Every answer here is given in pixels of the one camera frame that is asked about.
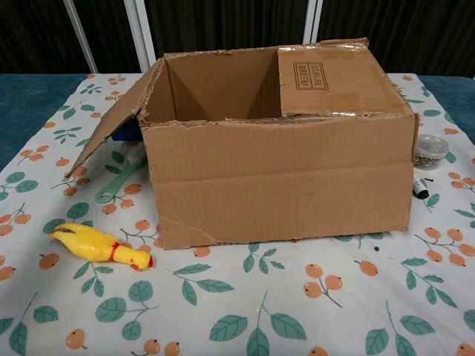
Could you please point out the thick white frame post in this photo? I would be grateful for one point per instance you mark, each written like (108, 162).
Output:
(143, 37)

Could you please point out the clear jar of metal pins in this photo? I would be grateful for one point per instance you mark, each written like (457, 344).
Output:
(432, 154)

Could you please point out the green plastic hairbrush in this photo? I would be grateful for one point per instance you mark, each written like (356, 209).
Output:
(118, 181)

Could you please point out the teal fabric table cover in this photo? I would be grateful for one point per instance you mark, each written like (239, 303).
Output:
(26, 107)

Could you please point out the floral leaf fruit tablecloth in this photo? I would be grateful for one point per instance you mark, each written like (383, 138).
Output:
(237, 296)

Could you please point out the yellow rubber chicken toy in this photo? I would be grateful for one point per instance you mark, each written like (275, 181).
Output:
(96, 246)

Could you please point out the black white marker pen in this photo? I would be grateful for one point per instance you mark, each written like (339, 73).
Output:
(421, 192)

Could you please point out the brown cardboard box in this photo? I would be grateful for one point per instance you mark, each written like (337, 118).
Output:
(282, 178)

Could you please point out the thin white frame post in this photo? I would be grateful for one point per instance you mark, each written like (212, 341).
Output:
(79, 37)

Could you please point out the blue toy building block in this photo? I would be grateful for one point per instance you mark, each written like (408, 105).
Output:
(128, 133)

